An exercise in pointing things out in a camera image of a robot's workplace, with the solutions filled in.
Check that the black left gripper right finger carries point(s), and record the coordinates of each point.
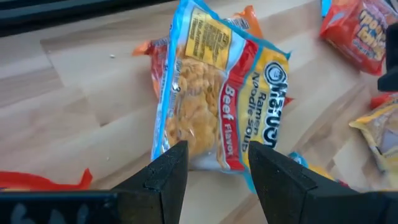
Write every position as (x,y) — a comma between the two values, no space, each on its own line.
(280,193)

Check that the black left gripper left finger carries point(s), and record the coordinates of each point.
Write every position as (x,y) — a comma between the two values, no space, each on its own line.
(164,186)

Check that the red Saucy Noodles pack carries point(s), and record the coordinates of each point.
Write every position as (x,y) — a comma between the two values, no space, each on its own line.
(37,182)
(351,37)
(157,59)
(377,100)

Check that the yellow creamy chicken ramen pack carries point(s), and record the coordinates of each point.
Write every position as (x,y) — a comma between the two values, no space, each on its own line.
(379,130)

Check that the black aluminium table frame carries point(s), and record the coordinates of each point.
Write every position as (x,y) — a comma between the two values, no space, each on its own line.
(46,18)

